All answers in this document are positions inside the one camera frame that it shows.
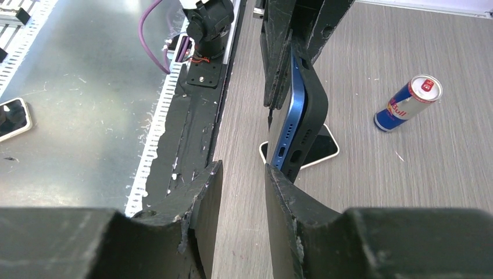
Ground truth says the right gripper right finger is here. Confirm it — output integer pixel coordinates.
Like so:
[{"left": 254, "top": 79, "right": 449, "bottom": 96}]
[{"left": 265, "top": 165, "right": 492, "bottom": 278}]

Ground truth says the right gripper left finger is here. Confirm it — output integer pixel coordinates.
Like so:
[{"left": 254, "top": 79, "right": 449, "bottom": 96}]
[{"left": 1, "top": 161, "right": 223, "bottom": 278}]

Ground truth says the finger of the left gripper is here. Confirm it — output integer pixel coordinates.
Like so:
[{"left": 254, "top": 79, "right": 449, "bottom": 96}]
[
  {"left": 296, "top": 0, "right": 354, "bottom": 63},
  {"left": 260, "top": 1, "right": 296, "bottom": 109}
]

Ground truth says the black phone case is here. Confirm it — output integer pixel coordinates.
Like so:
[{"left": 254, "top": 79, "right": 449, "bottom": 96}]
[{"left": 281, "top": 40, "right": 328, "bottom": 183}]

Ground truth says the blue phone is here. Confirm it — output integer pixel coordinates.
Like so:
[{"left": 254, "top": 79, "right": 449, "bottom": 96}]
[{"left": 266, "top": 53, "right": 305, "bottom": 169}]

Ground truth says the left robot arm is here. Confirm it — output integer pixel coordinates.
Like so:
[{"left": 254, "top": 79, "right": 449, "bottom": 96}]
[{"left": 181, "top": 0, "right": 353, "bottom": 109}]

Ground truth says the phone on metal sheet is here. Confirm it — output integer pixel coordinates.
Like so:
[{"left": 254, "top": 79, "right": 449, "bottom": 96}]
[{"left": 1, "top": 97, "right": 33, "bottom": 142}]

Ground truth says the Red Bull can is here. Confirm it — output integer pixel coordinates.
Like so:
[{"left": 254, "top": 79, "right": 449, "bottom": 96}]
[{"left": 373, "top": 74, "right": 443, "bottom": 132}]

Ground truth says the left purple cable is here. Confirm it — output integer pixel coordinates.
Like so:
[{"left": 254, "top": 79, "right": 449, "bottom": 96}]
[{"left": 138, "top": 0, "right": 191, "bottom": 75}]

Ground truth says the aluminium frame rail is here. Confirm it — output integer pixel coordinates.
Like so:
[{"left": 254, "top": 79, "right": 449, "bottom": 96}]
[{"left": 1, "top": 0, "right": 57, "bottom": 94}]

